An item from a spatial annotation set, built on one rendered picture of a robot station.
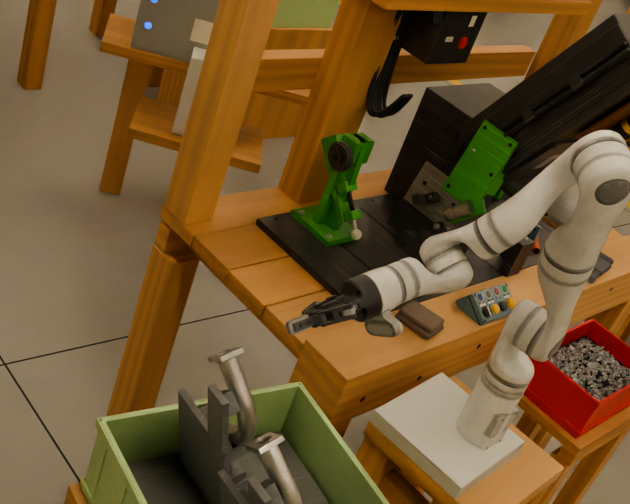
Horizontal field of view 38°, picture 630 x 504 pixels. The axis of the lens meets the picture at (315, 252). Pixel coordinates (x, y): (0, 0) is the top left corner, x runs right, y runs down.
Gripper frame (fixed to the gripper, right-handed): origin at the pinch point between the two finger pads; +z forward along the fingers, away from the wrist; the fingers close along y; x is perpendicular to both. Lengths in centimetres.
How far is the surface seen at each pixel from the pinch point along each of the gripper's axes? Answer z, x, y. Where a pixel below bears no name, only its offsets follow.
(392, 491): -25, 48, -32
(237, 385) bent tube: 13.7, 4.6, 2.0
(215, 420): 17.8, 9.0, -0.8
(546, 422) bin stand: -72, 53, -36
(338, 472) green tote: -6.0, 31.4, -14.8
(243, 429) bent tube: 14.2, 11.9, 0.1
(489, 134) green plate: -93, -15, -53
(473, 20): -98, -43, -54
